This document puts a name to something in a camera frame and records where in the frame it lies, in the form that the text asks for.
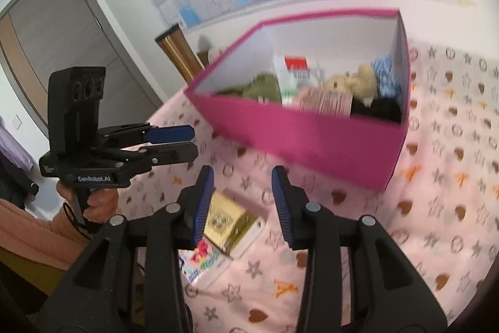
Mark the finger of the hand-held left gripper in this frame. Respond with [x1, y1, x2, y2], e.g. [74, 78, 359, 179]
[99, 140, 199, 174]
[97, 123, 196, 147]

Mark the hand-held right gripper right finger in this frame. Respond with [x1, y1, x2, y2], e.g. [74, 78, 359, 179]
[272, 166, 449, 333]

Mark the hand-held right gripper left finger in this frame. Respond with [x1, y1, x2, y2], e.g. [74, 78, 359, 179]
[37, 165, 216, 333]

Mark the pink cardboard box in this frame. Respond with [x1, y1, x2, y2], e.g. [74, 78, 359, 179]
[184, 8, 411, 192]

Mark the pink packet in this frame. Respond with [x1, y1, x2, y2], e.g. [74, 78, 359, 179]
[297, 86, 354, 118]

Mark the black cloth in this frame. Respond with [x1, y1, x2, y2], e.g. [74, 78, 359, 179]
[348, 96, 403, 124]

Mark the cream teddy bear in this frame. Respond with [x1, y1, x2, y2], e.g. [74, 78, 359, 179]
[325, 63, 380, 100]

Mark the person's left forearm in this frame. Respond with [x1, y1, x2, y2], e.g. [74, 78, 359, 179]
[0, 198, 95, 272]

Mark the person's left hand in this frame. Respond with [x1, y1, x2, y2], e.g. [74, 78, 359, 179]
[56, 180, 120, 229]

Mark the gold small box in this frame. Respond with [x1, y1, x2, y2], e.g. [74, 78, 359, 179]
[203, 193, 267, 260]

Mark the colourful flower booklet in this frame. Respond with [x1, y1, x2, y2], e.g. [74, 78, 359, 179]
[179, 239, 231, 289]

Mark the purple cloth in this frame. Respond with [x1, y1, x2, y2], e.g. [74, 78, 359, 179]
[0, 118, 34, 172]

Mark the grey door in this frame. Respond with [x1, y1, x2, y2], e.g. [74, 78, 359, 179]
[0, 0, 165, 131]

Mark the gold metal tumbler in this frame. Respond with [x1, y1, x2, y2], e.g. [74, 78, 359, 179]
[155, 23, 206, 85]

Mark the green plush toy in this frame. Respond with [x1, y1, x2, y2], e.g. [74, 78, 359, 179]
[217, 72, 282, 105]

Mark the white red carton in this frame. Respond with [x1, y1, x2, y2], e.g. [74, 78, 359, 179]
[272, 54, 325, 108]

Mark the pink printed blanket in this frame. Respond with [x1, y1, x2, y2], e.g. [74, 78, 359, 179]
[113, 38, 499, 333]

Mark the blue checkered cloth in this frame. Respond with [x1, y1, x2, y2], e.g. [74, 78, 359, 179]
[370, 54, 403, 98]

